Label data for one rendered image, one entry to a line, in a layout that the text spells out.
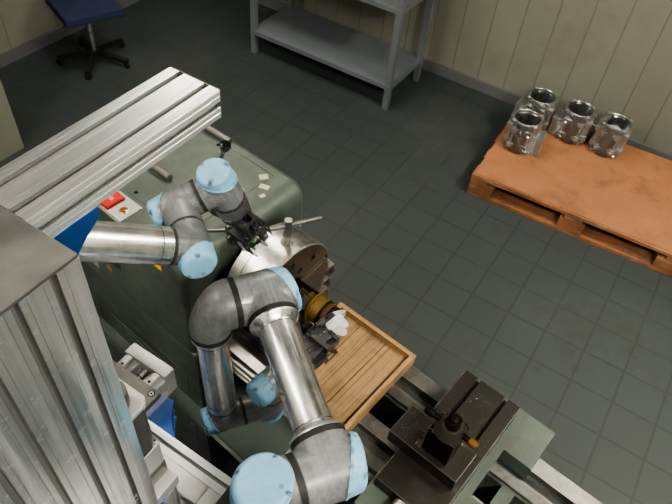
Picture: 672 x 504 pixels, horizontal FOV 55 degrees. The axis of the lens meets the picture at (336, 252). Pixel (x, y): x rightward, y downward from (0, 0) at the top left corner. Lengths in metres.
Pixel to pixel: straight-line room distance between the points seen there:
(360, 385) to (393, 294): 1.42
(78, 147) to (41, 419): 0.31
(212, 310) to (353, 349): 0.68
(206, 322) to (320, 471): 0.42
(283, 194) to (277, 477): 0.93
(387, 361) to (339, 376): 0.16
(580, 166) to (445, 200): 0.86
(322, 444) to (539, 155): 3.12
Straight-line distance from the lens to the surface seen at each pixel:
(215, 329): 1.43
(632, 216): 3.96
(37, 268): 0.69
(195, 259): 1.24
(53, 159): 0.81
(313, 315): 1.79
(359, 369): 1.95
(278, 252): 1.75
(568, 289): 3.61
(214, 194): 1.34
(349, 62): 4.59
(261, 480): 1.23
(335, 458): 1.26
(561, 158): 4.17
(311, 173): 3.89
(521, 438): 1.90
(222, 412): 1.68
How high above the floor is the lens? 2.52
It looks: 47 degrees down
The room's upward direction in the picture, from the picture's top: 6 degrees clockwise
